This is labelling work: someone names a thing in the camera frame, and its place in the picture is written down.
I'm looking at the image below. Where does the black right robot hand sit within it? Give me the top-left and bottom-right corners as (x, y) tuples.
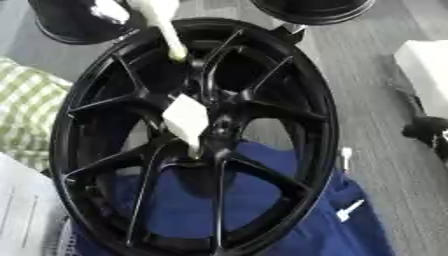
(400, 115), (448, 158)

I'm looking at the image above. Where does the black round wheel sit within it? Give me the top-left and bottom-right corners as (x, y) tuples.
(248, 0), (378, 27)
(26, 0), (149, 46)

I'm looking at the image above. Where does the black spoked wheel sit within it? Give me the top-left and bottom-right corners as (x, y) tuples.
(49, 17), (342, 256)

